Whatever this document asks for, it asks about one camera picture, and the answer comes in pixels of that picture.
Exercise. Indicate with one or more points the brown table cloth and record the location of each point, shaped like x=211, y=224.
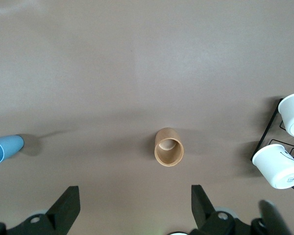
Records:
x=137, y=61

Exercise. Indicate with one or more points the light blue plastic cup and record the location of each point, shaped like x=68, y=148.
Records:
x=12, y=147

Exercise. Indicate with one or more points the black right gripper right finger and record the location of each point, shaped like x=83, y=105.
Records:
x=201, y=208

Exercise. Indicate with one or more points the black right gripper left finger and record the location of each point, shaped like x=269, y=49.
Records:
x=63, y=210

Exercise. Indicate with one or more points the white plastic cup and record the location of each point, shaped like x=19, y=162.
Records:
x=291, y=110
x=274, y=164

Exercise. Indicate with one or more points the bamboo cylinder cup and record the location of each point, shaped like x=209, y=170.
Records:
x=166, y=133

